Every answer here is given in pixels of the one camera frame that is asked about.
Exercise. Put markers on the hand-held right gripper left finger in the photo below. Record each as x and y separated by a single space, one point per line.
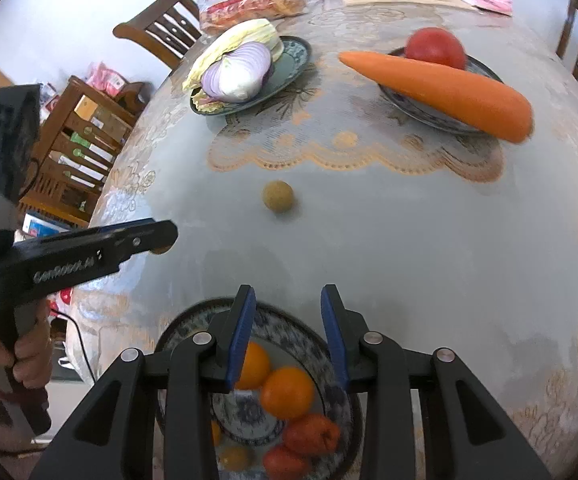
241 340

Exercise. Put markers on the brown longan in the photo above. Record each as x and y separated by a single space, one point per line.
160 250
277 196
234 457

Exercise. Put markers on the small red apple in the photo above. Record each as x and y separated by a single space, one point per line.
285 462
311 432

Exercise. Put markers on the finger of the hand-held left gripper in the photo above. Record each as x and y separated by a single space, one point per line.
129 225
144 242

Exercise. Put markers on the halved red onion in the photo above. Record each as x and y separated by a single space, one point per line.
241 72

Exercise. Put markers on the person's left hand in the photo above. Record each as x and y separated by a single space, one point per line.
34 360

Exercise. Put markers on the small blue patterned plate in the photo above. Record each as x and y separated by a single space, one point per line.
296 55
481 71

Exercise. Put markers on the wooden shelf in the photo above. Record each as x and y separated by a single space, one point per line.
54 210

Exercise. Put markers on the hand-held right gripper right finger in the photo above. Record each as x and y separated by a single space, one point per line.
334 340

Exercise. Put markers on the pink packets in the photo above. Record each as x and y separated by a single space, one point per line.
104 77

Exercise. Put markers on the blue cardboard box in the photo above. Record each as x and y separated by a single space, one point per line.
44 227

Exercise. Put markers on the large red tomato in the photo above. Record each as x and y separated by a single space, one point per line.
434 47

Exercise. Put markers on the red printed plastic bag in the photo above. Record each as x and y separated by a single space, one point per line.
249 5

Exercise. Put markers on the orange carrot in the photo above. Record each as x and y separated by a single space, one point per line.
444 90

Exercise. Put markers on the large blue floral plate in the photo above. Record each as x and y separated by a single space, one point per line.
294 332

